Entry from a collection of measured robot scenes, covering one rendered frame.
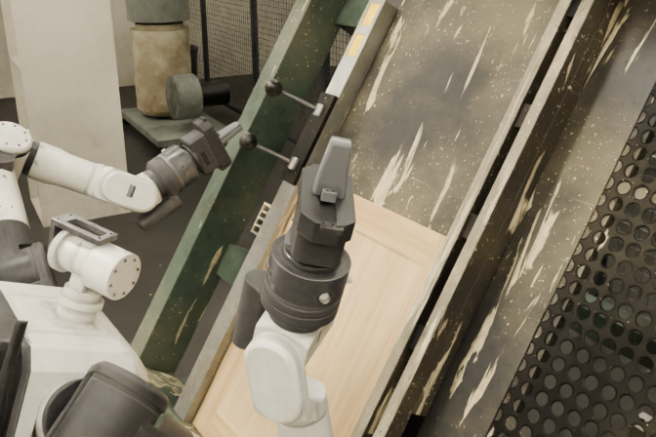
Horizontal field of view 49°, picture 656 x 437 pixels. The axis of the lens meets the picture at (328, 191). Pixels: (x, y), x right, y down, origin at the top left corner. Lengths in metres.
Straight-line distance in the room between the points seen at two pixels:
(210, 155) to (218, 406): 0.50
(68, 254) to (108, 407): 0.26
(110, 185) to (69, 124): 3.52
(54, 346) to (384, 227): 0.60
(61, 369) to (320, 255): 0.37
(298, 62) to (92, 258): 0.85
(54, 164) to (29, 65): 3.41
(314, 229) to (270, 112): 1.00
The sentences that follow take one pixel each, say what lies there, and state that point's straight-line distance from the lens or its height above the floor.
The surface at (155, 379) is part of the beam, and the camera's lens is 1.70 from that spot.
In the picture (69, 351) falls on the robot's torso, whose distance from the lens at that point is 0.95.
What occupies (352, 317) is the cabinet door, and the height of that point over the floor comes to 1.20.
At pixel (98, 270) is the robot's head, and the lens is 0.98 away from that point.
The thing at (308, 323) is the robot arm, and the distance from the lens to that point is 0.77.
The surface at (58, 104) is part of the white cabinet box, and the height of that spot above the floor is 0.81.
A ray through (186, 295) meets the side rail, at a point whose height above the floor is 1.05.
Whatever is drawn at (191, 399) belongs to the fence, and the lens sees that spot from 1.54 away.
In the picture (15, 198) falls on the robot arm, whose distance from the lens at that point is 1.32.
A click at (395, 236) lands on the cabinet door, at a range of 1.25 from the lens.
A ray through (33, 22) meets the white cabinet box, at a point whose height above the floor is 1.32.
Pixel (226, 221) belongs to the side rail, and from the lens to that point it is 1.68.
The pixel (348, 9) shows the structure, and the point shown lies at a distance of 1.71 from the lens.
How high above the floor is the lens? 1.83
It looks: 20 degrees down
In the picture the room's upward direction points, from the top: straight up
